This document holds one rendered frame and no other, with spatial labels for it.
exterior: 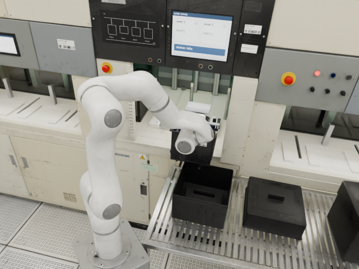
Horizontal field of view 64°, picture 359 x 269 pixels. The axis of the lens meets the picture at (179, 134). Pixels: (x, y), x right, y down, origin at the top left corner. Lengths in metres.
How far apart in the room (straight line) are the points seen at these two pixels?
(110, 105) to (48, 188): 1.76
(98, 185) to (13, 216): 1.82
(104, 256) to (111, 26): 1.11
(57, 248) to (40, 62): 1.37
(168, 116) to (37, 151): 1.45
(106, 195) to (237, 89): 0.82
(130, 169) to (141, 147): 0.23
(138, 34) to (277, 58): 0.69
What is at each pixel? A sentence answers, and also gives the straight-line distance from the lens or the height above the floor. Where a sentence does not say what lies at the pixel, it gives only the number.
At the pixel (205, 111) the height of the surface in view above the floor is 1.27.
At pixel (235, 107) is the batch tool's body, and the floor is 1.25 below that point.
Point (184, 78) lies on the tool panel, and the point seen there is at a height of 0.96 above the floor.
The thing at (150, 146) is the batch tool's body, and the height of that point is 0.86.
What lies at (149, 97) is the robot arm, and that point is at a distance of 0.98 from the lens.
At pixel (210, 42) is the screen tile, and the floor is 1.56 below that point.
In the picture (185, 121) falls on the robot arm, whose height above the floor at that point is 1.38.
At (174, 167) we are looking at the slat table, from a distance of 1.84.
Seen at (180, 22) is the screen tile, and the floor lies 1.63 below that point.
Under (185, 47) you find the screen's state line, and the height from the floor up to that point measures 1.51.
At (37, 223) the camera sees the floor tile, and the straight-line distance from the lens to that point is 2.70.
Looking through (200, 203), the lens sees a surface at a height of 0.91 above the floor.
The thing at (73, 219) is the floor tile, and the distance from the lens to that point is 2.63.
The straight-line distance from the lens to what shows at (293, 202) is 1.64.
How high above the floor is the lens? 1.96
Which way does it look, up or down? 34 degrees down
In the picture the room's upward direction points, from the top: 3 degrees clockwise
